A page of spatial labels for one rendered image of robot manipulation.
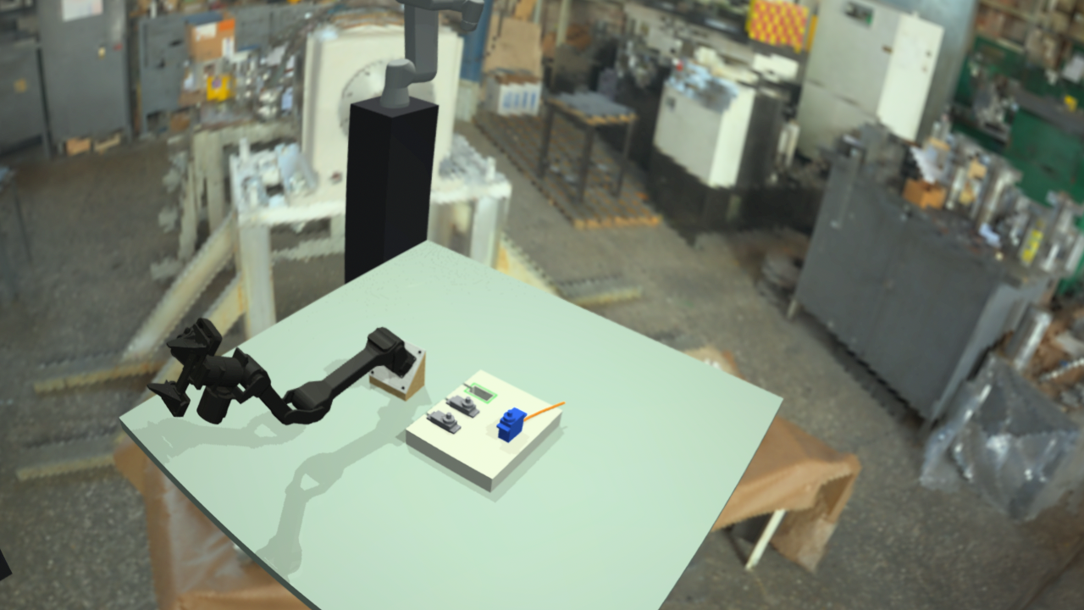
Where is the blue micro servo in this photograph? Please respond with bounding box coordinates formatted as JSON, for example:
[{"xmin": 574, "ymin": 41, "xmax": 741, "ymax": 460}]
[{"xmin": 496, "ymin": 402, "xmax": 566, "ymax": 443}]

